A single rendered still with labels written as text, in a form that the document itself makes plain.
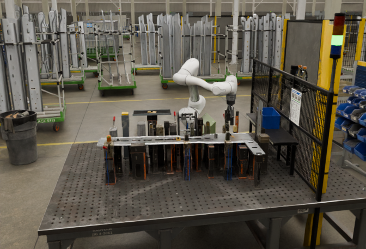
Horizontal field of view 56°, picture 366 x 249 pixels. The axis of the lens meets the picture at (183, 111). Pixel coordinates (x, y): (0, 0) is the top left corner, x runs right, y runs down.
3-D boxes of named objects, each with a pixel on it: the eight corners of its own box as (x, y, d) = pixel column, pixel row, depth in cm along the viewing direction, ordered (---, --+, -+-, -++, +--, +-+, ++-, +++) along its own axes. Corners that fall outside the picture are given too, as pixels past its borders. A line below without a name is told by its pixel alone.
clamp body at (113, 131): (109, 167, 319) (107, 131, 310) (110, 162, 330) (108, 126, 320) (120, 166, 320) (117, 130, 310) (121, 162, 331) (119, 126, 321)
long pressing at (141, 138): (95, 147, 289) (95, 146, 289) (99, 138, 310) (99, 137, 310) (255, 142, 300) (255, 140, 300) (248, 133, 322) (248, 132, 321)
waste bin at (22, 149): (0, 169, 478) (-8, 119, 458) (11, 154, 528) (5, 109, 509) (37, 166, 486) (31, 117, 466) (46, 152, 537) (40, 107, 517)
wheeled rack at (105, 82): (136, 95, 906) (134, 27, 858) (98, 97, 889) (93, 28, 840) (133, 82, 1087) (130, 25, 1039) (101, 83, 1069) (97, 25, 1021)
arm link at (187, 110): (185, 130, 385) (172, 117, 377) (193, 118, 393) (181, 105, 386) (194, 129, 371) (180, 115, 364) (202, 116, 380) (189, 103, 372)
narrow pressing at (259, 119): (260, 139, 305) (262, 102, 296) (256, 134, 316) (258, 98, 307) (260, 139, 305) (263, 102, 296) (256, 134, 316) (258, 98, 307)
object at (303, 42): (320, 164, 488) (337, 19, 433) (311, 165, 486) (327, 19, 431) (279, 133, 615) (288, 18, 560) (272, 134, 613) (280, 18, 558)
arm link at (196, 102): (187, 113, 393) (196, 99, 403) (199, 118, 386) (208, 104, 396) (177, 67, 332) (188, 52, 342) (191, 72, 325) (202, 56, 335)
